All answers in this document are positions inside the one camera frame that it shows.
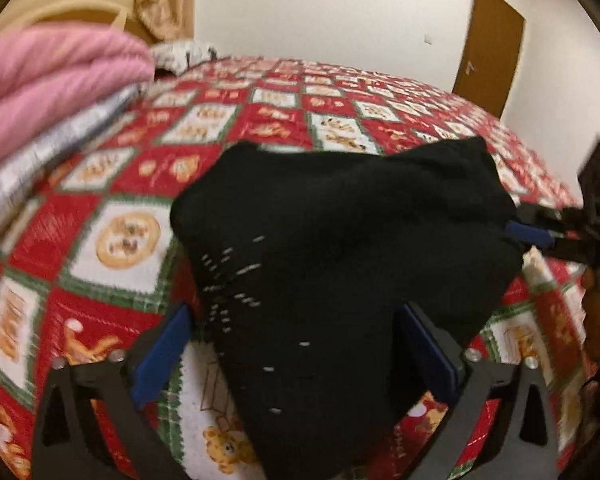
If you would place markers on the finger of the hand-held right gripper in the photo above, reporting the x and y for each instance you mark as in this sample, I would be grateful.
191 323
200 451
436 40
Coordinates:
527 232
570 252

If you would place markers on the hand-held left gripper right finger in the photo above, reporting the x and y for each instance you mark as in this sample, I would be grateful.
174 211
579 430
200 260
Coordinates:
430 355

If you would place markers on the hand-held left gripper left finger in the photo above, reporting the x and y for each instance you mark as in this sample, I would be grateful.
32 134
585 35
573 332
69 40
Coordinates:
162 355

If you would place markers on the black pants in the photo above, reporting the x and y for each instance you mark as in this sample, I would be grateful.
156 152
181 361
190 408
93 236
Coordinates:
340 240

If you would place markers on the red checkered printed blanket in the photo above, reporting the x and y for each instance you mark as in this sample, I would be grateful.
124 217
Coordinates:
130 185

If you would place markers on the brown wooden door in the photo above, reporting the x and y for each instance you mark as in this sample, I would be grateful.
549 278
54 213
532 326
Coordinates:
490 45

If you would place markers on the grey folded blanket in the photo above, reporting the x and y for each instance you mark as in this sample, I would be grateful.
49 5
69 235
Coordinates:
45 155

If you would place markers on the pink folded blanket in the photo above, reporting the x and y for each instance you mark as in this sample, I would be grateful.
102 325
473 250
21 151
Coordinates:
45 80

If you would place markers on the black and white patterned pillow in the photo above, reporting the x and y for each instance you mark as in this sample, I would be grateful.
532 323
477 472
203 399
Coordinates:
182 54

